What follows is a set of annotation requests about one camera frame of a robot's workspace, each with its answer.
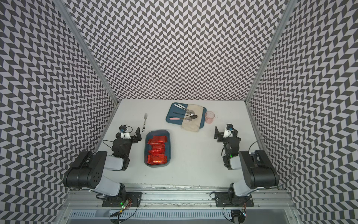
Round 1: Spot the red foil tea bag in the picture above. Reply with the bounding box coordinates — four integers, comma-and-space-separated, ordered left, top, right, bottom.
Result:
147, 135, 168, 145
146, 154, 168, 166
148, 144, 166, 155

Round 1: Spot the teal plastic storage box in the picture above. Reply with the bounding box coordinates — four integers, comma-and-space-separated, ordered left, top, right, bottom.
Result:
144, 130, 171, 168

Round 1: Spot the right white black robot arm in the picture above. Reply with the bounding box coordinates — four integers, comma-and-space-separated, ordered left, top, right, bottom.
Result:
213, 124, 279, 202

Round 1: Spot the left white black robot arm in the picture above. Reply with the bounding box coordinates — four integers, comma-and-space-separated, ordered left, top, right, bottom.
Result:
63, 125, 142, 202

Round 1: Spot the pink translucent cup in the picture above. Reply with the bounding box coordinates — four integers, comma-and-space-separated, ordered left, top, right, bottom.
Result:
205, 111, 215, 124

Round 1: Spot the beige folded cloth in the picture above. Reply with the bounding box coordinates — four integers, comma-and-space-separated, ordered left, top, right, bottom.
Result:
181, 104, 204, 133

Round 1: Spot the black metal spoon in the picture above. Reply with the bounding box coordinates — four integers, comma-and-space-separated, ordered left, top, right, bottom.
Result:
173, 112, 198, 119

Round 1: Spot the teal flat tray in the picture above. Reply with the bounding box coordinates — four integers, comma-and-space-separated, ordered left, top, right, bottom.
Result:
166, 102, 207, 129

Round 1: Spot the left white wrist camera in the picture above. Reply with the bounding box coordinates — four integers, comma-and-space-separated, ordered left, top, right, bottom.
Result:
119, 125, 131, 139

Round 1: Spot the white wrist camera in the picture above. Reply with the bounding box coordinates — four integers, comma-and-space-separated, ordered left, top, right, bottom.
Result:
223, 124, 234, 138
119, 125, 131, 139

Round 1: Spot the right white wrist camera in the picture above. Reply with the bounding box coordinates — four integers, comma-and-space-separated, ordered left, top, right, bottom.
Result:
223, 124, 234, 138

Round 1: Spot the cow pattern handle fork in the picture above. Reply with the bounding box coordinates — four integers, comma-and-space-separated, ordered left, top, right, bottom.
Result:
142, 113, 148, 132

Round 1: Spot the pink handle spoon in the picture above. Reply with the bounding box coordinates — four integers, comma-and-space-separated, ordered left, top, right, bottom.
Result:
169, 117, 192, 122

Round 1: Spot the white handle spoon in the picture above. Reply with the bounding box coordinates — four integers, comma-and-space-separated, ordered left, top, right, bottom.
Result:
174, 104, 195, 116

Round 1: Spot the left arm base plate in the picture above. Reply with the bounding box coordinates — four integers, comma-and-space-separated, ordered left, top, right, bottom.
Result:
102, 192, 143, 208

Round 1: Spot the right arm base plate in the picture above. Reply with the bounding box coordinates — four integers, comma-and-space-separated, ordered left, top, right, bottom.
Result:
210, 192, 254, 208

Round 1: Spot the aluminium front rail frame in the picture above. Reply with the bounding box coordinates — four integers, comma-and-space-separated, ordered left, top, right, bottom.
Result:
55, 184, 301, 224

